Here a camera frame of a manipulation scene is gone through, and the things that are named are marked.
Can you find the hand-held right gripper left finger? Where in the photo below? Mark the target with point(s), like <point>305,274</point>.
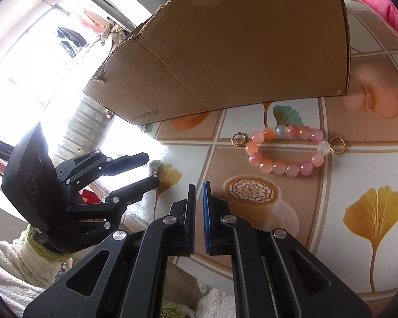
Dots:
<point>192,218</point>

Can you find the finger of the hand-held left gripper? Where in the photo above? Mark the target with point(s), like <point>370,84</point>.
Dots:
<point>119,165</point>
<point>136,188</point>

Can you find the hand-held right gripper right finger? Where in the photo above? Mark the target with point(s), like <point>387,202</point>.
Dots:
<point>206,218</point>

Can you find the brown cardboard box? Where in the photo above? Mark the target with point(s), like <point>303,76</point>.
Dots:
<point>235,46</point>

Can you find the person's left forearm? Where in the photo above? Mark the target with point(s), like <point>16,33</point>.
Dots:
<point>13,265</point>

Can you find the person's white fleece robe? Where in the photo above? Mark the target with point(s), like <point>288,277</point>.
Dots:
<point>215,304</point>

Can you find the tile print tablecloth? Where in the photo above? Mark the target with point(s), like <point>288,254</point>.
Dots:
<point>318,212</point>

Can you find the beige pile of clothes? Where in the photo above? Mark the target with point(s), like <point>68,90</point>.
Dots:
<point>109,31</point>

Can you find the dark hanging garment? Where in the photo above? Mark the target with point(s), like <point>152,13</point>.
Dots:
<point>69,36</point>

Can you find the pink hanging garment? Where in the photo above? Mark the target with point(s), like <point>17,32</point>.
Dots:
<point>89,18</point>

